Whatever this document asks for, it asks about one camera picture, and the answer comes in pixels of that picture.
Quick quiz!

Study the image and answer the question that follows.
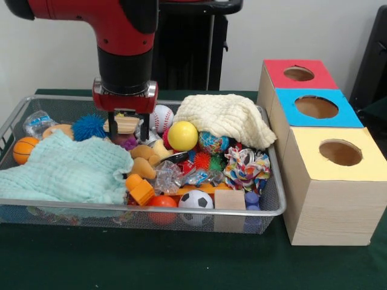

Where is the blue spiky ball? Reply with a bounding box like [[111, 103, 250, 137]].
[[71, 114, 109, 142]]

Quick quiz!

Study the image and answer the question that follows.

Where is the blue globe ball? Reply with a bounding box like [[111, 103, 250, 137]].
[[198, 131, 230, 155]]

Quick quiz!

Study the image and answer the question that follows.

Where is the wooden box with three holes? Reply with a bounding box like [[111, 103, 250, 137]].
[[256, 59, 387, 246]]

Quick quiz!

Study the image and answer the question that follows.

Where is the white baseball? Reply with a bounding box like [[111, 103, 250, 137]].
[[150, 105, 175, 134]]

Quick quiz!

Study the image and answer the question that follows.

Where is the shallow mesh bin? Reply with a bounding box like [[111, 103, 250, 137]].
[[0, 94, 287, 235]]

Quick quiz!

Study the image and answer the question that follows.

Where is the black upright stand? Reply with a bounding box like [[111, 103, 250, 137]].
[[350, 5, 387, 112]]

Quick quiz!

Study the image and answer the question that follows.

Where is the small orange basketball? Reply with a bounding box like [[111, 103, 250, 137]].
[[12, 137, 41, 166]]

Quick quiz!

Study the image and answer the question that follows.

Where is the yellow ball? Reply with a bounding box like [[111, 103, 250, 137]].
[[167, 120, 200, 152]]

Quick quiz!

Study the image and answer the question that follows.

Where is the brown plush toy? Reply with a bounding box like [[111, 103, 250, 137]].
[[128, 144, 161, 179]]

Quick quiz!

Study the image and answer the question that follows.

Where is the cream muslin cloth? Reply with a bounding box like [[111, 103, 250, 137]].
[[173, 94, 278, 151]]

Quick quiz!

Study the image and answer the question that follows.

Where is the orange plastic toy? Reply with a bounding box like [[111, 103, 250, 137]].
[[125, 174, 155, 206]]

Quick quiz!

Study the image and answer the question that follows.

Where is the small soccer ball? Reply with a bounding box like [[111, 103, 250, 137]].
[[178, 189, 215, 227]]

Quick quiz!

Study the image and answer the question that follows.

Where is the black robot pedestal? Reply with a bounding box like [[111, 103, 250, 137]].
[[151, 0, 244, 91]]

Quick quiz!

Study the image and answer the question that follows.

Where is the dark green table cloth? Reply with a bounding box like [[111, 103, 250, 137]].
[[0, 88, 387, 290], [356, 96, 387, 131]]

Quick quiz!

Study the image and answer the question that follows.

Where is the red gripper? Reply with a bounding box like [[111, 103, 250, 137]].
[[92, 77, 158, 142]]

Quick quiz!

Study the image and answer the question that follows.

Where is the mint muslin cloth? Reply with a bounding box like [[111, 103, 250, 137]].
[[0, 129, 135, 205]]

